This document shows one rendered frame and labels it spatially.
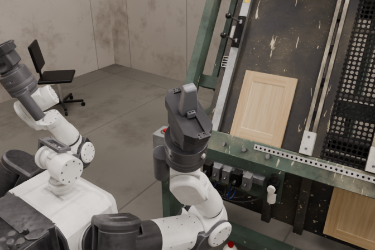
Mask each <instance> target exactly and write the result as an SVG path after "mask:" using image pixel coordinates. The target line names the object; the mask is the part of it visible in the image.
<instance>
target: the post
mask: <svg viewBox="0 0 375 250"><path fill-rule="evenodd" d="M161 184H162V210H163V218H165V217H173V216H175V203H174V195H173V194H172V192H171V191H170V167H169V177H168V178H167V179H166V180H165V181H161Z"/></svg>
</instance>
